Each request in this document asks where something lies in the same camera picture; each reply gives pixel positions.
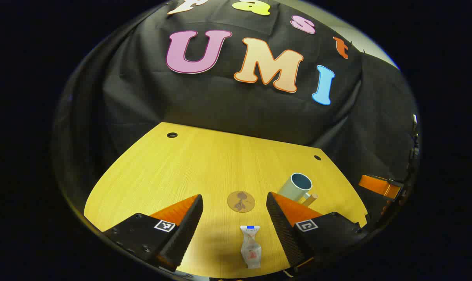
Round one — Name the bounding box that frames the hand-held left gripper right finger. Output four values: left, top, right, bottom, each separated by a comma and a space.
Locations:
266, 191, 369, 270

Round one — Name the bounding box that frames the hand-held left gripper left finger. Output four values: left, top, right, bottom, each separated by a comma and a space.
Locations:
102, 194, 204, 272

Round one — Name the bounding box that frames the black backdrop cloth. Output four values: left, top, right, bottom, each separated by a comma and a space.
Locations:
52, 0, 420, 235

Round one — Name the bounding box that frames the round wooden coaster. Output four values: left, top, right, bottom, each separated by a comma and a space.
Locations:
227, 190, 256, 213

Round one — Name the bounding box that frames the pale blue cup wooden handle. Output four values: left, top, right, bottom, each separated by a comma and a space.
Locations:
278, 173, 319, 206

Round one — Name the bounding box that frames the yellow wooden desktop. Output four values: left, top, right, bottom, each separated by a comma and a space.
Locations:
84, 122, 368, 278

